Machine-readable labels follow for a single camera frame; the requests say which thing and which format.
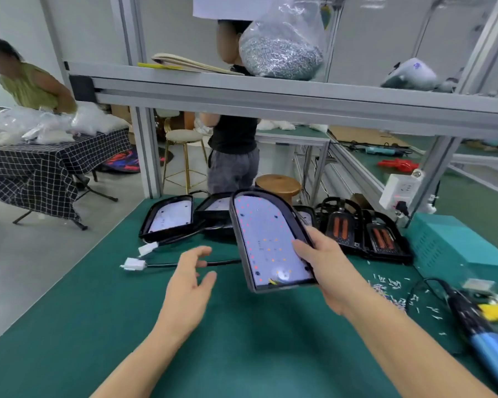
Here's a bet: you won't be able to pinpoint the colourful round rug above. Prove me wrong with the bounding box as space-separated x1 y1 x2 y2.
100 149 167 175

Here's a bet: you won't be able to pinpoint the person's left forearm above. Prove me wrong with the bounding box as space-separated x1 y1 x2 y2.
91 323 200 398

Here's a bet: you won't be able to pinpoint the round beige stool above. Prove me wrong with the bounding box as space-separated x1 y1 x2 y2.
163 128 209 196

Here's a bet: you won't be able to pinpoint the person's right forearm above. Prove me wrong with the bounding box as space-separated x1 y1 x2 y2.
340 277 498 398

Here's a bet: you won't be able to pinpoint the white paper sheet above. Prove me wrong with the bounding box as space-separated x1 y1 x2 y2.
193 0 295 22

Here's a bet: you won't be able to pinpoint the teal hand tool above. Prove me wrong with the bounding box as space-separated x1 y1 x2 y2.
352 143 406 156

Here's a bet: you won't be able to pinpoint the person's right hand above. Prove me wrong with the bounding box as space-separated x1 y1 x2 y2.
292 225 370 316

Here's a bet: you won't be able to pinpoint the blue black electric screwdriver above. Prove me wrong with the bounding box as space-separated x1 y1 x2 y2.
444 290 498 398

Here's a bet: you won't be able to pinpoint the person's left hand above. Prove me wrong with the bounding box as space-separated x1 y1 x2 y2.
153 246 219 341

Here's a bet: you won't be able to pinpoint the green workbench white legs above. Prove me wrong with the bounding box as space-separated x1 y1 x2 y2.
448 140 498 200

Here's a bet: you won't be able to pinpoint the white handheld device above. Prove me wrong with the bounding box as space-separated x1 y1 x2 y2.
382 57 441 92

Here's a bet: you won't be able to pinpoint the round brown wooden stool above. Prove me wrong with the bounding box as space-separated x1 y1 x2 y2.
255 174 303 204

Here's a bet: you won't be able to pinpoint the small green workbench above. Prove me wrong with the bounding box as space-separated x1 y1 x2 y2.
257 124 333 204

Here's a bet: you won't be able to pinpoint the heap of small silver screws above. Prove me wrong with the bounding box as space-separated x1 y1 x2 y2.
369 273 445 322

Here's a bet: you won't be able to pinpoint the aluminium shelf frame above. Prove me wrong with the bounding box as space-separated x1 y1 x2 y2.
66 0 498 216

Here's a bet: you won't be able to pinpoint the teal power supply box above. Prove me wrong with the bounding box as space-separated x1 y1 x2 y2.
407 213 498 291

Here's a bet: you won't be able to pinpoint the white plastic bags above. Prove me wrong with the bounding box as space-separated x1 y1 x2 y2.
0 103 129 146

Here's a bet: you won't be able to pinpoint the stack of unassembled lamp housings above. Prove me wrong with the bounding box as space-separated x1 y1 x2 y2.
120 192 235 272

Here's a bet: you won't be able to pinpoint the clear bag of screws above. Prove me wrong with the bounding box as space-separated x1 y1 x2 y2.
239 0 326 81

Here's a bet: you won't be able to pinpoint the red tool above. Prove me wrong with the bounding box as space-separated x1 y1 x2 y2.
377 158 420 174

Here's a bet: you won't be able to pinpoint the white power strip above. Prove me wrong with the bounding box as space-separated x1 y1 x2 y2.
379 170 424 214

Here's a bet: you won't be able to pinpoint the black checked cloth table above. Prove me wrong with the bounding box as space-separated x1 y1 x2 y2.
0 128 132 231

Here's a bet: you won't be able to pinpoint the beige flat folder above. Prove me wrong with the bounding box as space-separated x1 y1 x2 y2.
137 52 242 77

